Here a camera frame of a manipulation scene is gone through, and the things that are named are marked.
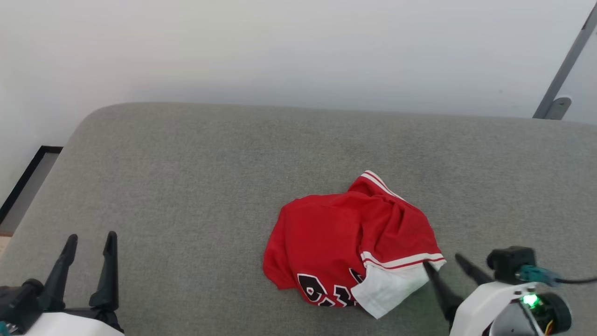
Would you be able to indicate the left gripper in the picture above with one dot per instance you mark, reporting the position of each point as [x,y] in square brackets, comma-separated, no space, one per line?
[23,308]

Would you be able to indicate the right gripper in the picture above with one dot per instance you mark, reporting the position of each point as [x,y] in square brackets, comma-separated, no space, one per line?
[480,308]

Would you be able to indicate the red and white jersey garment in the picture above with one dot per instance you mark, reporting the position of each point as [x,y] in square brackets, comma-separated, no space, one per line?
[326,238]

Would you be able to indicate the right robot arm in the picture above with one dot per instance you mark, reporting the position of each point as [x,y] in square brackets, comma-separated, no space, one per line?
[557,312]

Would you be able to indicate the black skirting strip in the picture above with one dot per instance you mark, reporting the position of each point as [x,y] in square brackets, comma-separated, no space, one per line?
[25,179]

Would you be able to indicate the grey fabric sofa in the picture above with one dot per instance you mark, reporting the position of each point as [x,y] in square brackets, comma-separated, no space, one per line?
[186,186]

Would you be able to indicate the grey slanted metal bar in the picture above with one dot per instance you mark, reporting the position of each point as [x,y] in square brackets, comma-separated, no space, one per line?
[569,60]

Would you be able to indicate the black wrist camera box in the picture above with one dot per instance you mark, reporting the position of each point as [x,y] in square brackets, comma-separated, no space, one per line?
[508,263]

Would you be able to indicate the grey metal bracket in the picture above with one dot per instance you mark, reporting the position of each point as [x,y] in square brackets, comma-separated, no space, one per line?
[558,108]

